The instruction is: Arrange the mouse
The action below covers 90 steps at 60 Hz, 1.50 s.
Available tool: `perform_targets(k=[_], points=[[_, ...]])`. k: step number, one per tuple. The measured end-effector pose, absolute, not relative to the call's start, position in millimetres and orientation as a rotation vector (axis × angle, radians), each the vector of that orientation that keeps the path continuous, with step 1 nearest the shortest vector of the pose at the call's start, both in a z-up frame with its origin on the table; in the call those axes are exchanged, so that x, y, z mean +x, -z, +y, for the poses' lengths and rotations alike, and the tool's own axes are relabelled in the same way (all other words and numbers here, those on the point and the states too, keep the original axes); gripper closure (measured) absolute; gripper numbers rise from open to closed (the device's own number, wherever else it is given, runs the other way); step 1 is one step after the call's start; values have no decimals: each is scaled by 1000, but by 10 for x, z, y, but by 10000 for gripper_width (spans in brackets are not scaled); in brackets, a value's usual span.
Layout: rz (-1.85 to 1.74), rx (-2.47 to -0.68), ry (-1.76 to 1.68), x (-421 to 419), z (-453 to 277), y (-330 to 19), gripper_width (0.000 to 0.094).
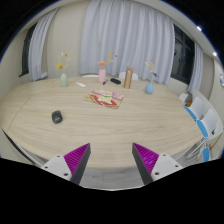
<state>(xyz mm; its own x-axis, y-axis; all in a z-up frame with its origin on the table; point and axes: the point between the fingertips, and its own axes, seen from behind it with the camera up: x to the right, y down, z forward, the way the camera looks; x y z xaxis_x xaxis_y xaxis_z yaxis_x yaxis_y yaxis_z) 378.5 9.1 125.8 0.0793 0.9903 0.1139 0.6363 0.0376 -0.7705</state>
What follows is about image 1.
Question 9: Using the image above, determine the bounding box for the large white centre curtain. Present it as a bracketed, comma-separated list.
[79, 0, 175, 84]

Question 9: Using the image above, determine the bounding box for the white right curtain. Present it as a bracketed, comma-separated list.
[188, 43, 203, 93]

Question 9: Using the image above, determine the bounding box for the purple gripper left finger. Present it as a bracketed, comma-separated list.
[40, 142, 92, 186]

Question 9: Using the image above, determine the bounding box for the black remote control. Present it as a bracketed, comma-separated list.
[110, 78, 121, 85]

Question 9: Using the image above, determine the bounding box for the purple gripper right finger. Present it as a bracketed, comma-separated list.
[131, 142, 184, 186]

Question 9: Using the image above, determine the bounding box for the white left curtain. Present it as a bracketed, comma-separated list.
[28, 9, 57, 81]

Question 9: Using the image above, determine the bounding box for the white remote control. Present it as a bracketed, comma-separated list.
[76, 82, 86, 88]

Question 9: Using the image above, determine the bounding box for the pink vase with flowers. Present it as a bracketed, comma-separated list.
[97, 51, 114, 84]

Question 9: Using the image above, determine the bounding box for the white blue chair far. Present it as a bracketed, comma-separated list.
[185, 97, 205, 120]

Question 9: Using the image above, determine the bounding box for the dark window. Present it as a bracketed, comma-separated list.
[19, 23, 37, 77]
[171, 26, 195, 85]

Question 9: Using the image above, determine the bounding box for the white blue chair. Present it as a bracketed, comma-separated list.
[185, 97, 205, 120]
[187, 108, 222, 158]

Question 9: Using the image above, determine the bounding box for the white blue chair near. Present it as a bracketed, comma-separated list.
[187, 108, 222, 158]

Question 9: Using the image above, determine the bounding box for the left dark window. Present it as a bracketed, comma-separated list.
[19, 23, 37, 77]

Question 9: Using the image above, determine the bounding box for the right dark window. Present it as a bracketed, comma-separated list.
[171, 26, 195, 85]

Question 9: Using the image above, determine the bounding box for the copper metal bottle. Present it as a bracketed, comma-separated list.
[124, 67, 133, 89]

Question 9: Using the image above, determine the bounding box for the black computer mouse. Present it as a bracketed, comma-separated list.
[52, 110, 63, 124]

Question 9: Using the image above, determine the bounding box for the green vase with flowers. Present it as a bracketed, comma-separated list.
[56, 52, 70, 87]

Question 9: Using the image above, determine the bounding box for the colourful patterned mouse pad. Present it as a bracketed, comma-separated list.
[84, 89, 124, 109]

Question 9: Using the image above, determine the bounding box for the blue vase with flowers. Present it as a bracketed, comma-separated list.
[145, 61, 157, 94]

